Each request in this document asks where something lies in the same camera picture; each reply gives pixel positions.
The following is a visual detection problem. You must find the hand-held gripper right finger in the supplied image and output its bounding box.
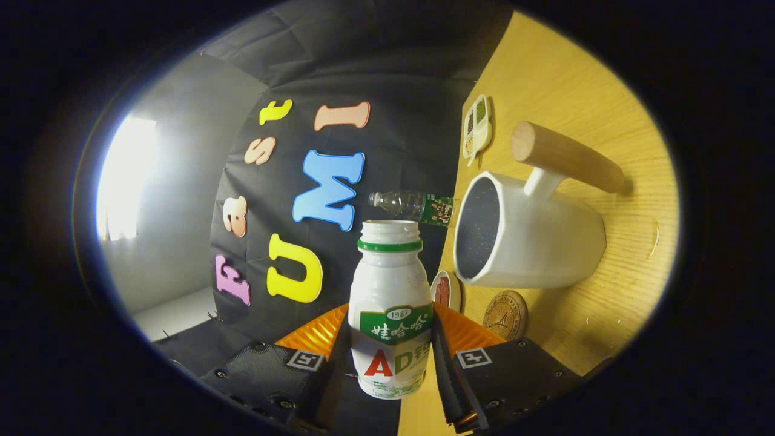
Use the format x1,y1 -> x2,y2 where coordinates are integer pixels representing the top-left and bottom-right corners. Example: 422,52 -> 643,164
431,302 -> 585,434

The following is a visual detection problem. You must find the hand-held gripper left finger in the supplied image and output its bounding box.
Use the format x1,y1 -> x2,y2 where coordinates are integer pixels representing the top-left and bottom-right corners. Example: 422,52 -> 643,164
199,303 -> 353,434

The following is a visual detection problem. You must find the round cork coaster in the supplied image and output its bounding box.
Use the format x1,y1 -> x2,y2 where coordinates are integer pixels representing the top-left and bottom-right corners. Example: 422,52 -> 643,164
483,290 -> 529,341

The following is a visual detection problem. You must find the white juice bottle green label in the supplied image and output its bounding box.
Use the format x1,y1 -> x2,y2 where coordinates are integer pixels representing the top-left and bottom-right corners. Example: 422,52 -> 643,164
348,220 -> 434,400

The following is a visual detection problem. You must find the white cup with wooden handle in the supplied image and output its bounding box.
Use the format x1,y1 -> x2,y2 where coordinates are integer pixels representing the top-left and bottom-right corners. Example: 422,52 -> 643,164
453,121 -> 626,289

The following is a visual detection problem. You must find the clear plastic water bottle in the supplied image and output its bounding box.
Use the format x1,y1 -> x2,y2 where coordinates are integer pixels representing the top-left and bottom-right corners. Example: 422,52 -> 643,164
369,190 -> 461,229

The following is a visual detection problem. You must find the round ceramic plate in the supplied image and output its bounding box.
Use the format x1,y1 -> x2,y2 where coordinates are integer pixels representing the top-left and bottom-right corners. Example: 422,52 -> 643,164
430,270 -> 462,313

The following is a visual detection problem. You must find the wooden table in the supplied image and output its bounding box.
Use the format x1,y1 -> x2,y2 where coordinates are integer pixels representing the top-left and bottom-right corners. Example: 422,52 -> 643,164
397,11 -> 680,436

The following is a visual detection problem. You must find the white divided tray with beans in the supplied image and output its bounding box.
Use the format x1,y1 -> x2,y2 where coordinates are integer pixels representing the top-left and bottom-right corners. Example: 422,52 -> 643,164
462,94 -> 493,167

